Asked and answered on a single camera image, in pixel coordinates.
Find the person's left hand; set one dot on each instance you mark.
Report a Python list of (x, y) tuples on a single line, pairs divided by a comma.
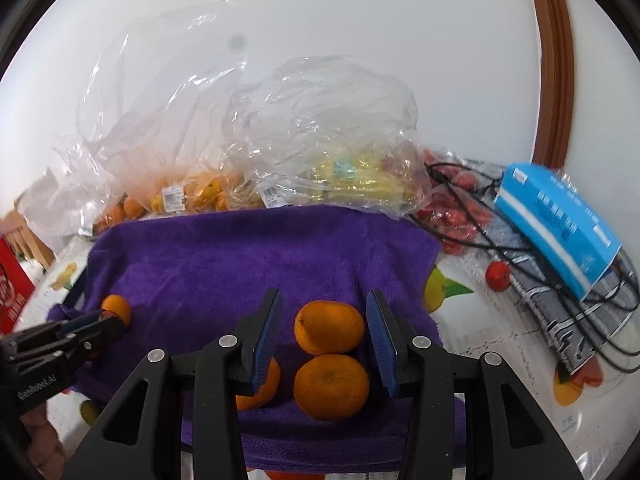
[(42, 440)]

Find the brown wooden door frame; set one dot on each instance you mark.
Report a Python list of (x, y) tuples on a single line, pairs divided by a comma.
[(552, 60)]

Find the fruit print tablecloth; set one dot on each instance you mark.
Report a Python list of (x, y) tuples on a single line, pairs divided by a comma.
[(500, 360)]

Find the clear bag of red fruit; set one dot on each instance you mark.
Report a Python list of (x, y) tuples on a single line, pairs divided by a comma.
[(450, 205)]

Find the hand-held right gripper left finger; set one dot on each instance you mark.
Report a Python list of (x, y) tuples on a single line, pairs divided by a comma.
[(265, 345)]

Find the purple towel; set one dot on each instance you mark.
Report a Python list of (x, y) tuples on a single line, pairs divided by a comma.
[(260, 260)]

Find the orange mandarin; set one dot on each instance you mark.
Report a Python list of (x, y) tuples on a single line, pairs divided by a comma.
[(330, 327), (117, 309), (265, 390), (331, 387)]

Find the small clear bag of mandarins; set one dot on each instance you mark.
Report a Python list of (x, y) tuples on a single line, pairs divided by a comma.
[(80, 195)]

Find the red paper bag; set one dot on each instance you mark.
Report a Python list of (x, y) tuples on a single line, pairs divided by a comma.
[(11, 285)]

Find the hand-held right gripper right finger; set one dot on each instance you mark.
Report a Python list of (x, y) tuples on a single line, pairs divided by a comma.
[(382, 345)]

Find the clear bag of yellow fruit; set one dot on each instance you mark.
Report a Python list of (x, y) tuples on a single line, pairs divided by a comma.
[(340, 160)]

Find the wooden furniture frame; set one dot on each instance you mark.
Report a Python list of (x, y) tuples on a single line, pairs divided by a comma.
[(22, 237)]

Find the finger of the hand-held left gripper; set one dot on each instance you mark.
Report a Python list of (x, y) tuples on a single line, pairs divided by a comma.
[(75, 322), (100, 336)]

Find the large clear bag of mandarins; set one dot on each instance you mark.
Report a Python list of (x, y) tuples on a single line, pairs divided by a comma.
[(185, 150)]

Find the blue tissue box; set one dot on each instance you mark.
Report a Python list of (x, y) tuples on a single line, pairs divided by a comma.
[(555, 220)]

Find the small red round fruit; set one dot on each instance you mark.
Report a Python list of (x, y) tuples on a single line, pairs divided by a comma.
[(499, 276)]

